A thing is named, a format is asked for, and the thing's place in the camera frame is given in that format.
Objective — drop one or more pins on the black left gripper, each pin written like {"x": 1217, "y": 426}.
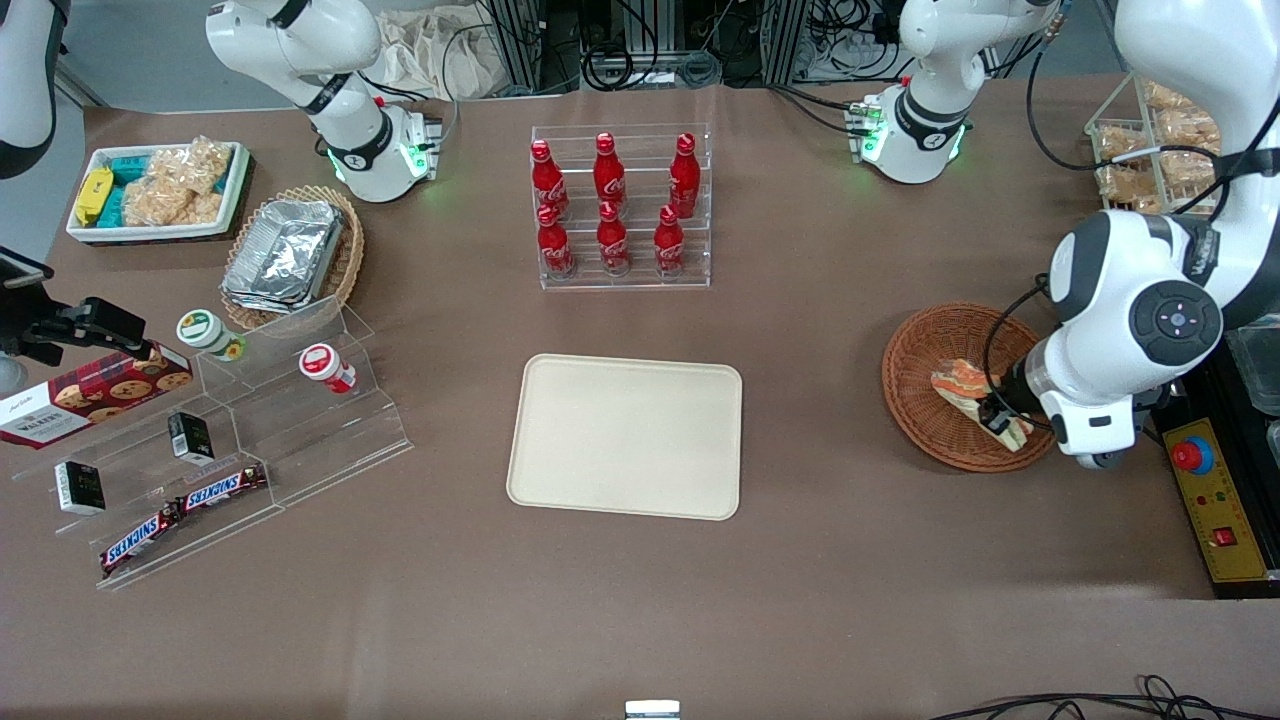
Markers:
{"x": 1013, "y": 393}

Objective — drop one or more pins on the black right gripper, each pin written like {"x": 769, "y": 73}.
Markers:
{"x": 50, "y": 330}

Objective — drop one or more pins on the triangle sandwich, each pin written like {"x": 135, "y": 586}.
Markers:
{"x": 955, "y": 385}

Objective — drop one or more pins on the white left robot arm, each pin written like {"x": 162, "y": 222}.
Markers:
{"x": 1110, "y": 290}

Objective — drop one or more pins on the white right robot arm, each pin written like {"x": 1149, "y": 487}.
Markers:
{"x": 350, "y": 140}

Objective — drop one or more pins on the round brown wicker basket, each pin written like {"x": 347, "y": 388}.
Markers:
{"x": 920, "y": 390}

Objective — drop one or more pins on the oval light wicker basket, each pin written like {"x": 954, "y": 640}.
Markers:
{"x": 350, "y": 260}

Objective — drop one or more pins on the beige plastic tray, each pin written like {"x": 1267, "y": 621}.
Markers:
{"x": 625, "y": 435}

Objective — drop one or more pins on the red tartan cookie box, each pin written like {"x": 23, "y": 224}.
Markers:
{"x": 90, "y": 395}

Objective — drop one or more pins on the green lid cup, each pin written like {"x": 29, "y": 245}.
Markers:
{"x": 205, "y": 332}

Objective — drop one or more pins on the white rectangular snack bin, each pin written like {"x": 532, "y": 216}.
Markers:
{"x": 150, "y": 233}

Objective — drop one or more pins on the teal snack packet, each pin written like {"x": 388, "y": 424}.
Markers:
{"x": 113, "y": 208}
{"x": 128, "y": 166}

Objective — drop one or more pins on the yellow snack packet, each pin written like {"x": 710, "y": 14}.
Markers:
{"x": 93, "y": 195}

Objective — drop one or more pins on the small black box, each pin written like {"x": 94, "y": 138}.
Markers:
{"x": 190, "y": 437}
{"x": 80, "y": 488}

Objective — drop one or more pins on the clear bag of rice crackers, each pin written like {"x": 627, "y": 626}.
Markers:
{"x": 175, "y": 185}

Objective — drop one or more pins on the silver foil container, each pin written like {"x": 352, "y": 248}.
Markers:
{"x": 285, "y": 255}

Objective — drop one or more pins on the snickers chocolate bar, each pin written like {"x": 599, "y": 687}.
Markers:
{"x": 222, "y": 488}
{"x": 140, "y": 540}

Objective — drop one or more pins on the red lid cup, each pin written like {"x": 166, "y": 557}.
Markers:
{"x": 322, "y": 365}

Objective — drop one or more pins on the clear acrylic stepped display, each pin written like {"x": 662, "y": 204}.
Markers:
{"x": 300, "y": 440}

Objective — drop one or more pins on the cracker bag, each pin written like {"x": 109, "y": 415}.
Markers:
{"x": 1122, "y": 145}
{"x": 1125, "y": 190}
{"x": 1190, "y": 135}
{"x": 1168, "y": 97}

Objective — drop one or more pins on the clear plastic container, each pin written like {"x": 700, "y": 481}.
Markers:
{"x": 1258, "y": 365}

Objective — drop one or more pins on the yellow black control box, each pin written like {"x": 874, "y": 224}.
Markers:
{"x": 1262, "y": 530}

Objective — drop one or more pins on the red cola bottle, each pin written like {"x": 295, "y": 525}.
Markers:
{"x": 613, "y": 243}
{"x": 609, "y": 175}
{"x": 555, "y": 245}
{"x": 669, "y": 245}
{"x": 548, "y": 180}
{"x": 684, "y": 178}

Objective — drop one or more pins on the clear acrylic bottle rack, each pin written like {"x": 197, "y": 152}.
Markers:
{"x": 640, "y": 280}

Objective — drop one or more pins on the white cloth bag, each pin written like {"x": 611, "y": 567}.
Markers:
{"x": 430, "y": 55}

